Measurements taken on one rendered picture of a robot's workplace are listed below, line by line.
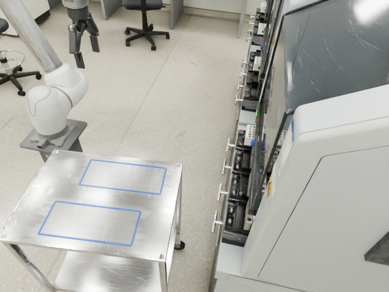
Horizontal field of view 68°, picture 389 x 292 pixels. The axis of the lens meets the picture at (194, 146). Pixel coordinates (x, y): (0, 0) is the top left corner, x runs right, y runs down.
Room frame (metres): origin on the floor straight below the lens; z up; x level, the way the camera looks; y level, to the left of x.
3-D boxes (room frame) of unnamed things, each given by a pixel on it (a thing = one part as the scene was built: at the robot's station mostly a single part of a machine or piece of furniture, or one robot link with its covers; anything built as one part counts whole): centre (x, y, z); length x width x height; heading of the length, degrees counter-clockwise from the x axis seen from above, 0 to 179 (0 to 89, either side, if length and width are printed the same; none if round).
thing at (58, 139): (1.10, 0.77, 0.73); 0.22 x 0.18 x 0.06; 171
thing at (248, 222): (0.60, -0.22, 0.85); 0.12 x 0.02 x 0.06; 170
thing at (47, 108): (1.13, 0.76, 0.87); 0.18 x 0.16 x 0.22; 165
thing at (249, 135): (1.04, -0.39, 0.83); 0.30 x 0.10 x 0.06; 81
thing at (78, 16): (1.07, 0.46, 1.36); 0.08 x 0.07 x 0.09; 171
